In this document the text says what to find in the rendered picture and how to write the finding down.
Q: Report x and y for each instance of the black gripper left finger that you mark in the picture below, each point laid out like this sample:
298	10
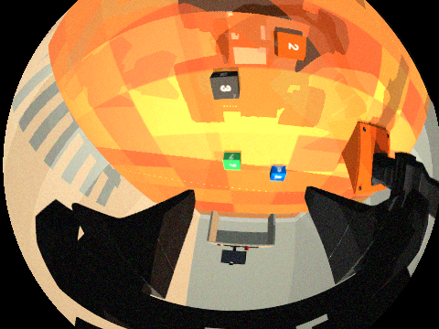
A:
149	242

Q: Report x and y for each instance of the blue block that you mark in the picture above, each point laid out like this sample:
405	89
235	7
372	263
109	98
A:
277	172

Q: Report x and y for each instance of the green block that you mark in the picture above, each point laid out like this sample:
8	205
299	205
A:
232	160

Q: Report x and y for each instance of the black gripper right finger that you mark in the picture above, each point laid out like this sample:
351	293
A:
347	228

